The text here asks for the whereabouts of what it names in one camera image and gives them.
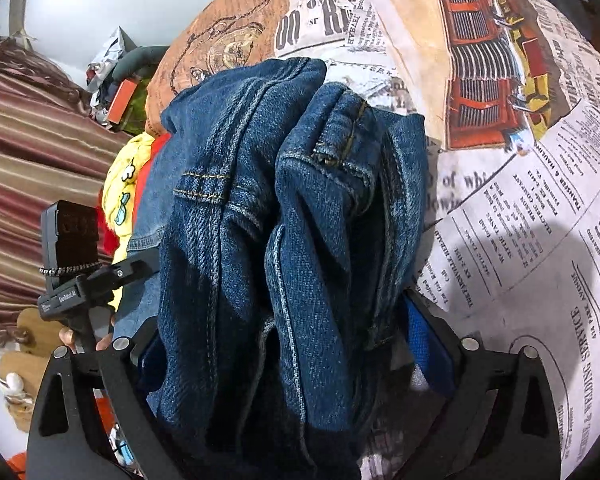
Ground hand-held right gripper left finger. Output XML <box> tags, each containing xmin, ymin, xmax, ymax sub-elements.
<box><xmin>26</xmin><ymin>320</ymin><xmax>181</xmax><ymax>480</ymax></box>

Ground green cloth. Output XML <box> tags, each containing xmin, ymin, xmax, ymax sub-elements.
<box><xmin>125</xmin><ymin>87</ymin><xmax>153</xmax><ymax>136</ymax></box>

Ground red box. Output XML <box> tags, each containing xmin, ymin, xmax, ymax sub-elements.
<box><xmin>107</xmin><ymin>79</ymin><xmax>138</xmax><ymax>126</ymax></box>

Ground striped brown curtain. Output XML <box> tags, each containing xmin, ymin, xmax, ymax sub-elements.
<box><xmin>0</xmin><ymin>40</ymin><xmax>126</xmax><ymax>341</ymax></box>

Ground person's left hand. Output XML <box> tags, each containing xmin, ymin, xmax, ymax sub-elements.
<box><xmin>59</xmin><ymin>315</ymin><xmax>116</xmax><ymax>353</ymax></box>

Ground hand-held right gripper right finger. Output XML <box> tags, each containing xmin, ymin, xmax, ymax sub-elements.
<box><xmin>395</xmin><ymin>290</ymin><xmax>566</xmax><ymax>480</ymax></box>

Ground crumpled silver foil bag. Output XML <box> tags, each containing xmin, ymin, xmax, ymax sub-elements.
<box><xmin>86</xmin><ymin>27</ymin><xmax>131</xmax><ymax>111</ymax></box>

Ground wooden cutout board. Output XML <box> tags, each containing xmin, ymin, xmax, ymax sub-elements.
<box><xmin>0</xmin><ymin>307</ymin><xmax>76</xmax><ymax>401</ymax></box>

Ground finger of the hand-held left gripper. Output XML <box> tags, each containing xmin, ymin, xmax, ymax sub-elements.
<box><xmin>100</xmin><ymin>249</ymin><xmax>162</xmax><ymax>303</ymax></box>

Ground newspaper print bed sheet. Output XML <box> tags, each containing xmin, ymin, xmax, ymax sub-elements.
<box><xmin>147</xmin><ymin>0</ymin><xmax>600</xmax><ymax>480</ymax></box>

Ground yellow cartoon print cloth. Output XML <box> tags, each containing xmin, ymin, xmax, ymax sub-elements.
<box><xmin>100</xmin><ymin>132</ymin><xmax>156</xmax><ymax>266</ymax></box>

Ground blue denim jacket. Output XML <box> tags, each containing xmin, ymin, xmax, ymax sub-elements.
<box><xmin>112</xmin><ymin>56</ymin><xmax>431</xmax><ymax>480</ymax></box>

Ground red cloth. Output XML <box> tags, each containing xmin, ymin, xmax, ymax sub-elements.
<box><xmin>97</xmin><ymin>132</ymin><xmax>173</xmax><ymax>256</ymax></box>

